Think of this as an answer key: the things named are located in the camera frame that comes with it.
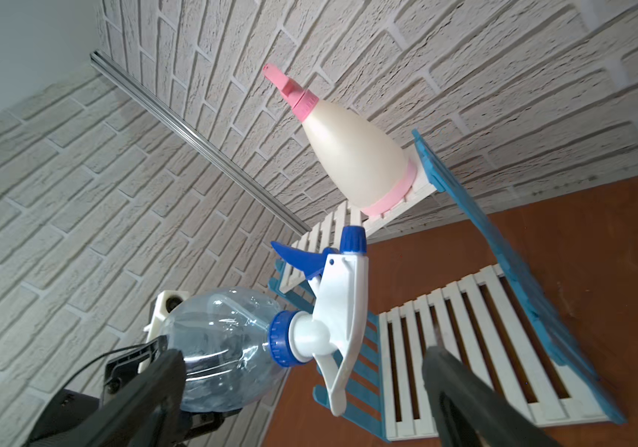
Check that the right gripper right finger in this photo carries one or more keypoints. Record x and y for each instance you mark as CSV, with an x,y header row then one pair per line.
x,y
467,412

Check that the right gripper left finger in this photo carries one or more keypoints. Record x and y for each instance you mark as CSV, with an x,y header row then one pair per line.
x,y
145,412

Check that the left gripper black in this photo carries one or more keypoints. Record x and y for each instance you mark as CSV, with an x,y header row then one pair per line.
x,y
122,369

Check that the clear blue spray bottle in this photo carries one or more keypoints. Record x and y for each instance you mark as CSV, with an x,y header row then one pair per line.
x,y
236,342

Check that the blue white wooden shelf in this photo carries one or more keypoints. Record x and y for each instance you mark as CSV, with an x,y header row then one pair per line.
x,y
497,322

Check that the white pink spray bottle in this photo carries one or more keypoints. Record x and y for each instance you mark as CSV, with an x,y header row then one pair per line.
x,y
367,166

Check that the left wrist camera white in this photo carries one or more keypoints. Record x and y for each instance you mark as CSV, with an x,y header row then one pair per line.
x,y
163,305

